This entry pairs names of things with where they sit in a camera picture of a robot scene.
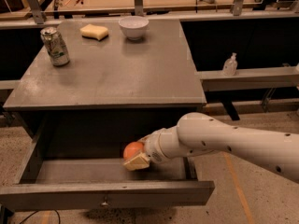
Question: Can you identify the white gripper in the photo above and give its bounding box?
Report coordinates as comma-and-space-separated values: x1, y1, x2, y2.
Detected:
123, 129, 170, 171

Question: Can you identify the orange fruit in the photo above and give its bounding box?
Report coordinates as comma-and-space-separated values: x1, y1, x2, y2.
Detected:
123, 142, 144, 160

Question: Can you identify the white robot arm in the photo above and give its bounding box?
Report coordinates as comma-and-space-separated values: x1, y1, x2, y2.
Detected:
123, 113, 299, 183

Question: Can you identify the open grey top drawer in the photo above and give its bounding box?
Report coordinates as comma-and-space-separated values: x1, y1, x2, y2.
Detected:
0, 111, 215, 211

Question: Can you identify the grey cabinet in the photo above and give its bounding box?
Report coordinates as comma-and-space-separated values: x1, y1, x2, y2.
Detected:
5, 20, 206, 146

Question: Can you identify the clear sanitizer pump bottle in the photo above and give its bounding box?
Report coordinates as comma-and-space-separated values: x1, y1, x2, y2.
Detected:
222, 52, 237, 77

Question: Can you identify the white ceramic bowl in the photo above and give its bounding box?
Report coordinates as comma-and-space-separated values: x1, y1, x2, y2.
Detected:
119, 16, 150, 40

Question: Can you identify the yellow sponge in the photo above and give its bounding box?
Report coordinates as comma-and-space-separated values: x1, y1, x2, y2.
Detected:
79, 24, 108, 41

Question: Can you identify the crushed green soda can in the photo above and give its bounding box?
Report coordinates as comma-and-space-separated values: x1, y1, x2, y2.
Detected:
40, 27, 70, 66

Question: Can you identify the grey metal rail shelf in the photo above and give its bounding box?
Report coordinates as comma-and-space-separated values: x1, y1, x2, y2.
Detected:
196, 66, 299, 91

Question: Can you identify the black floor cable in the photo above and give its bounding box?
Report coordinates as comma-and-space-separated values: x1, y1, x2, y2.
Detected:
19, 209, 62, 224

